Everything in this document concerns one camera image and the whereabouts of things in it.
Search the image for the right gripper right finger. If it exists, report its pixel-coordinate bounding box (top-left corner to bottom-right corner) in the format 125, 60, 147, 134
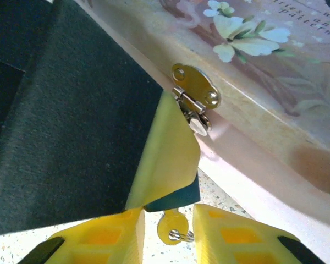
193, 203, 330, 264

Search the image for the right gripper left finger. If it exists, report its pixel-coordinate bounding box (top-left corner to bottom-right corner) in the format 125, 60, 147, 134
16, 206, 146, 264

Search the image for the yellow tag with metal ring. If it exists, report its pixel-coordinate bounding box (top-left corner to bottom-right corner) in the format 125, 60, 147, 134
157, 208, 190, 245

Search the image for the pink illustrated tin box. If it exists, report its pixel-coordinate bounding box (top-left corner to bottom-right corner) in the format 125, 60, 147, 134
76, 0, 330, 232

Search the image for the metal box hasp latch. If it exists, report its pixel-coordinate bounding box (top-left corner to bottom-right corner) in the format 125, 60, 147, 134
170, 63, 222, 138

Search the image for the silver key ring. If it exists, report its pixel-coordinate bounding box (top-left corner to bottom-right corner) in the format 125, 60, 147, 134
168, 229, 195, 243

